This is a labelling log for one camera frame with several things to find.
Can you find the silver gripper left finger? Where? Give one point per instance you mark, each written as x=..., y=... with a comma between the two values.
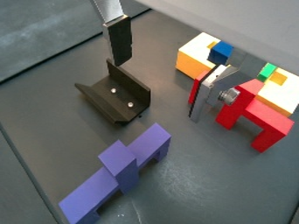
x=116, y=29

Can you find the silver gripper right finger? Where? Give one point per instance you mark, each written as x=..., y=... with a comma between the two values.
x=218, y=88

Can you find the purple three-legged block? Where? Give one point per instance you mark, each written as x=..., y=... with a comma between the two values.
x=123, y=161

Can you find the yellow slotted board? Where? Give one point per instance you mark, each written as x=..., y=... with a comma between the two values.
x=281, y=90

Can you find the blue bar block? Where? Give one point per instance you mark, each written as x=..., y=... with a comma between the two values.
x=221, y=53

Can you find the green bar block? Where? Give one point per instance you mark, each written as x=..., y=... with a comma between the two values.
x=266, y=72

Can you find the red three-legged block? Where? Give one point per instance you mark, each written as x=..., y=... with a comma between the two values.
x=275, y=124

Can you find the black angled bracket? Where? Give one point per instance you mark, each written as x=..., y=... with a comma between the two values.
x=120, y=96

